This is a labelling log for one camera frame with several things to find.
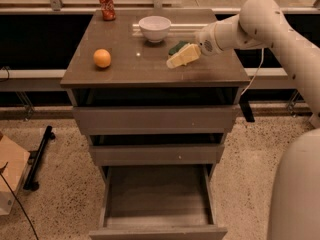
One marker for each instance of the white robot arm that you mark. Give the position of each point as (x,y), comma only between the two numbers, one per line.
(295,202)

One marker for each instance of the grey open bottom drawer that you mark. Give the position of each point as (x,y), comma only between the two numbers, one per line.
(170,202)

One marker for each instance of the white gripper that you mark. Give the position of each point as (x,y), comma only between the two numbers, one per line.
(206,44)

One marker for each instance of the red soda can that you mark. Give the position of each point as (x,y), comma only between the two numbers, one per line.
(107,9)

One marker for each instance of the grey top drawer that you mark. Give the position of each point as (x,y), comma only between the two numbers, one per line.
(159,120)

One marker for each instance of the green and yellow sponge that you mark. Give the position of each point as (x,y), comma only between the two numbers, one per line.
(177,47)

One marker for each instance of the cardboard box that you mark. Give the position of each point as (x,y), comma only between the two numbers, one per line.
(13,160)

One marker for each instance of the grey drawer cabinet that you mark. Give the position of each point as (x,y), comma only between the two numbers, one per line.
(139,77)

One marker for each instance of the white ceramic bowl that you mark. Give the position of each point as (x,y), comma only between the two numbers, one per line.
(154,28)

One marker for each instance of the black metal stand bar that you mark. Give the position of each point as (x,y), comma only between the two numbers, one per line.
(35,159)

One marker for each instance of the grey middle drawer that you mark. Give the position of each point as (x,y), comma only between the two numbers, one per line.
(156,154)

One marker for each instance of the orange fruit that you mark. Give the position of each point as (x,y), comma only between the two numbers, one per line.
(102,58)

